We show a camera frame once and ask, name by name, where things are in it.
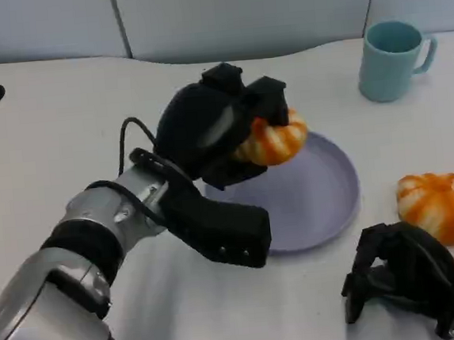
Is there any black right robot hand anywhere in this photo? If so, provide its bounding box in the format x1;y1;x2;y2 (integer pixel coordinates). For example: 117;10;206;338
334;216;454;340

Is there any orange and white bread roll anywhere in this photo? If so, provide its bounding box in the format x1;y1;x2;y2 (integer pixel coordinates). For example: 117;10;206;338
227;106;311;170
394;170;454;251

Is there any pale green mug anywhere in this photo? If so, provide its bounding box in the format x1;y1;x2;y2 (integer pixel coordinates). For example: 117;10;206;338
353;17;444;106

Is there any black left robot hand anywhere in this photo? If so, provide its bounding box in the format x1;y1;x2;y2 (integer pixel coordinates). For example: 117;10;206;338
148;57;296;197

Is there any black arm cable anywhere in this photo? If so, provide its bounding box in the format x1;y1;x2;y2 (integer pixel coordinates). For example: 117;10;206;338
79;115;169;235

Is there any lilac plate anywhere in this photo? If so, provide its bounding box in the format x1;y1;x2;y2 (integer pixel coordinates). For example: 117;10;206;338
200;128;367;262

